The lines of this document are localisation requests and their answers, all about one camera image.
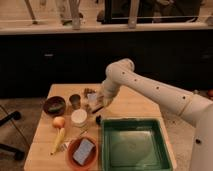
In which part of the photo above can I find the blue sponge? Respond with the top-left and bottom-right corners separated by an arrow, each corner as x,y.
73,138 -> 95,165

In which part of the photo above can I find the orange round fruit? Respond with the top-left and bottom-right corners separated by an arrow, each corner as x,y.
52,116 -> 65,129

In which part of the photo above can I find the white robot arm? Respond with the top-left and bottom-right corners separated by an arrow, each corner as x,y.
100,58 -> 213,171

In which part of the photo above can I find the yellow banana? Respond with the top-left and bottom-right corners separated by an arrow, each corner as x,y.
51,128 -> 65,155

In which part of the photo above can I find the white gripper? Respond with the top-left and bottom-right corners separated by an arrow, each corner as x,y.
99,78 -> 120,107

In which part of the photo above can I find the small metal cup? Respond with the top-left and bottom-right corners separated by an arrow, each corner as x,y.
69,94 -> 81,110

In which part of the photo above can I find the black chair base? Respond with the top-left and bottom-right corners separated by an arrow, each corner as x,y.
0,105 -> 25,161

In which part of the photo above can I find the green plastic tray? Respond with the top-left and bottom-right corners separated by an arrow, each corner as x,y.
101,119 -> 173,171

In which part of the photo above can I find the dark brown bowl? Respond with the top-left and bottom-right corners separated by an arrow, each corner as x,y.
43,96 -> 66,116

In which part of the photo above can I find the orange bowl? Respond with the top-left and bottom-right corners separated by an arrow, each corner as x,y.
66,136 -> 99,171

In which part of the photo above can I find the silver fork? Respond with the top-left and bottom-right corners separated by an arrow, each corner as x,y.
62,130 -> 88,149

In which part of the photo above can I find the blue triangular block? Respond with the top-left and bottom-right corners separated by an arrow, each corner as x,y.
87,93 -> 98,110

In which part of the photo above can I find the brown small toy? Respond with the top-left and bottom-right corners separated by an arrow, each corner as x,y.
83,88 -> 96,98

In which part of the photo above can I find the white paper cup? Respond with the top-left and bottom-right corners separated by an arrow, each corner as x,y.
71,109 -> 87,127

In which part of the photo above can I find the small black object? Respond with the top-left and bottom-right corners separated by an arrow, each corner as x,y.
96,115 -> 102,125

